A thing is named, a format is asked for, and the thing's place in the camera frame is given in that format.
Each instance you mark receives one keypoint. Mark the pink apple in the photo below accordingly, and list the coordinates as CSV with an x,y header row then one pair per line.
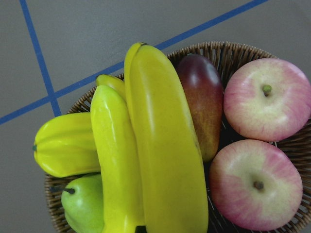
x,y
254,185
258,109

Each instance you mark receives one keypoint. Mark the green pear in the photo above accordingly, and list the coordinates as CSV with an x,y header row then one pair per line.
x,y
82,200

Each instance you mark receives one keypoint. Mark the pink apple left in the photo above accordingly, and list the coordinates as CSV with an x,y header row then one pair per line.
x,y
258,109

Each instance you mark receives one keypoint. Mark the pink apple front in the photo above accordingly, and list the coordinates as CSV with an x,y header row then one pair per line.
x,y
254,185

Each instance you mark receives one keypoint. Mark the middle yellow banana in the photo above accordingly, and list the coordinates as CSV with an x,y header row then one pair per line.
x,y
113,82

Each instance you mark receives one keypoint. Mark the red mango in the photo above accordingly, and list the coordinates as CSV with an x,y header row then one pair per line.
x,y
204,92

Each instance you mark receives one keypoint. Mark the brown wicker basket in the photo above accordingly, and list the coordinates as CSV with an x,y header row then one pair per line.
x,y
227,58

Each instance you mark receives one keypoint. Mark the long yellow banana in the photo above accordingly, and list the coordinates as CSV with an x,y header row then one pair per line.
x,y
173,180

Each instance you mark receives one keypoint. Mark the curved pale yellow banana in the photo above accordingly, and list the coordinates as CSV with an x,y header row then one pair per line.
x,y
117,153

